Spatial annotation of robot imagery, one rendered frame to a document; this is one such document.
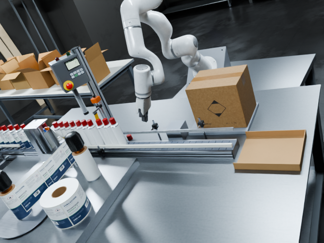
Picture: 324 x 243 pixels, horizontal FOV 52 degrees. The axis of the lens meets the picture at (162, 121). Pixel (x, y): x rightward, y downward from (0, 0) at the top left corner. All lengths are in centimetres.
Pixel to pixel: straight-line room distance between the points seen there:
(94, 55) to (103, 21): 361
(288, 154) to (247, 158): 19
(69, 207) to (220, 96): 95
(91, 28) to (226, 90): 547
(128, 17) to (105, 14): 566
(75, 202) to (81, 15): 558
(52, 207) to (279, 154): 109
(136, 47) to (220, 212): 88
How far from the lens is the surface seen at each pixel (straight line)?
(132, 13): 175
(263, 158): 168
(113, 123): 199
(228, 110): 186
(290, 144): 174
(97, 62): 375
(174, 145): 182
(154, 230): 153
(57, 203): 164
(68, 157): 207
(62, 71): 205
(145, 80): 167
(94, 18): 715
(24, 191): 190
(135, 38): 171
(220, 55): 242
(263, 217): 142
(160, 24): 197
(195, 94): 187
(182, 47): 207
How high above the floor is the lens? 187
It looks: 27 degrees down
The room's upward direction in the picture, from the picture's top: 22 degrees counter-clockwise
